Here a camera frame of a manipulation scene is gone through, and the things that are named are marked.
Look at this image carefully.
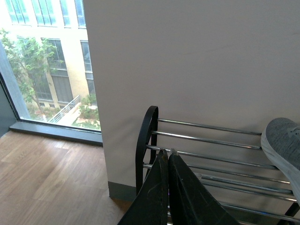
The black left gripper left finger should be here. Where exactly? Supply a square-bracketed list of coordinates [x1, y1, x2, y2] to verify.
[119, 149, 168, 225]

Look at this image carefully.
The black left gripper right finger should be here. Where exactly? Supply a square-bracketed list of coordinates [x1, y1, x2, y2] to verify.
[168, 149, 239, 225]

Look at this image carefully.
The black metal shoe rack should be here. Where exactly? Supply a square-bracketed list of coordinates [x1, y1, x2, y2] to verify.
[135, 106, 300, 225]

